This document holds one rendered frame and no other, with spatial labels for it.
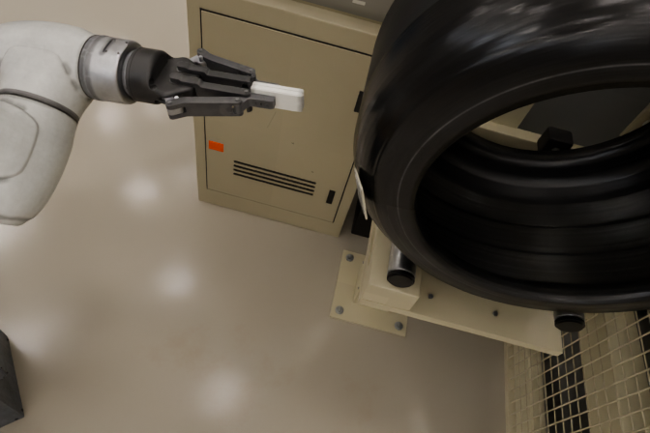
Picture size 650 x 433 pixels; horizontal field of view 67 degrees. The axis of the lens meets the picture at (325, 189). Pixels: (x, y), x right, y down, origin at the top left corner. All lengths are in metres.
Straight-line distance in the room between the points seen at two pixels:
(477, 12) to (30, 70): 0.55
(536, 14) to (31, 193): 0.61
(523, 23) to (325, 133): 1.03
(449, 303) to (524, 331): 0.14
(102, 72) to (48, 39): 0.08
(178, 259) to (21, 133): 1.15
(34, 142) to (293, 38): 0.72
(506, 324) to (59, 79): 0.81
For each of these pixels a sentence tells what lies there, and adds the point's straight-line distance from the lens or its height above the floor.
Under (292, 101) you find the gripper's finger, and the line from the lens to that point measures 0.67.
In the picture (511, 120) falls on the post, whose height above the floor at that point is 0.97.
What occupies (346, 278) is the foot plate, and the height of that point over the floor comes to 0.01.
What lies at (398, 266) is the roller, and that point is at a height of 0.92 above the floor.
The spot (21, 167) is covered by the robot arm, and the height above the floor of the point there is 1.05.
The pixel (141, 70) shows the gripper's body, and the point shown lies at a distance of 0.71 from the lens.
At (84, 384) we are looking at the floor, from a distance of 1.69.
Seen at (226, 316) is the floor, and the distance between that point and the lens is 1.70.
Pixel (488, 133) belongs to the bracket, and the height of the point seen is 0.94.
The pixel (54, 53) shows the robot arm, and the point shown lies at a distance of 0.76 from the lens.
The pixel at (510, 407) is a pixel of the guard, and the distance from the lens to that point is 1.48.
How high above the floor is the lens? 1.58
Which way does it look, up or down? 53 degrees down
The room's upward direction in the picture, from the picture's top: 16 degrees clockwise
